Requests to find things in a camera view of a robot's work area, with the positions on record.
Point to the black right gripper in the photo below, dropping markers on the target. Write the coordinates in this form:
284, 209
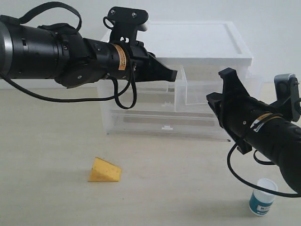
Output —
234, 108

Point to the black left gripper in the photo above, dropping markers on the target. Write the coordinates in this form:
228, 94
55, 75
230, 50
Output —
147, 67

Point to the yellow cheese wedge sponge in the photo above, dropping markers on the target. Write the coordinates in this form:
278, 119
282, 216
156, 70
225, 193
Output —
104, 171

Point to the white capped blue bottle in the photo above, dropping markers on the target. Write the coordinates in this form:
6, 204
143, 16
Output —
260, 201

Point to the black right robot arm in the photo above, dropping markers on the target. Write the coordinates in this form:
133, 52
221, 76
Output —
267, 128

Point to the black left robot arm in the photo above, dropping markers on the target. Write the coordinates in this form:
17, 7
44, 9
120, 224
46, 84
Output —
59, 52

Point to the middle wide clear drawer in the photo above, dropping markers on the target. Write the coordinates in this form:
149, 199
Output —
152, 103

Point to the white plastic drawer cabinet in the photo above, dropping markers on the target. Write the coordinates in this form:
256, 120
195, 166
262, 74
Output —
178, 44

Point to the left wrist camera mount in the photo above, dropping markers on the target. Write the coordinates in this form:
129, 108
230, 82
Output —
124, 23

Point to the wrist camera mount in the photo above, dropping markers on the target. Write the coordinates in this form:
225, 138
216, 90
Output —
124, 23
287, 94

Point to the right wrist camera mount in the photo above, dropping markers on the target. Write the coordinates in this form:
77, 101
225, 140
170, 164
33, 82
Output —
287, 94

